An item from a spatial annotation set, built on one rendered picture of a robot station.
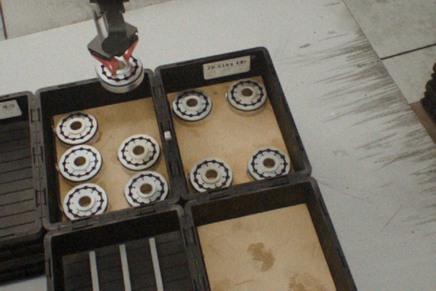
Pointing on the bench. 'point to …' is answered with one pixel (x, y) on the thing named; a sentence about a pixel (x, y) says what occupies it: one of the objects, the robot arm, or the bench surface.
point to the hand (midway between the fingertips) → (119, 64)
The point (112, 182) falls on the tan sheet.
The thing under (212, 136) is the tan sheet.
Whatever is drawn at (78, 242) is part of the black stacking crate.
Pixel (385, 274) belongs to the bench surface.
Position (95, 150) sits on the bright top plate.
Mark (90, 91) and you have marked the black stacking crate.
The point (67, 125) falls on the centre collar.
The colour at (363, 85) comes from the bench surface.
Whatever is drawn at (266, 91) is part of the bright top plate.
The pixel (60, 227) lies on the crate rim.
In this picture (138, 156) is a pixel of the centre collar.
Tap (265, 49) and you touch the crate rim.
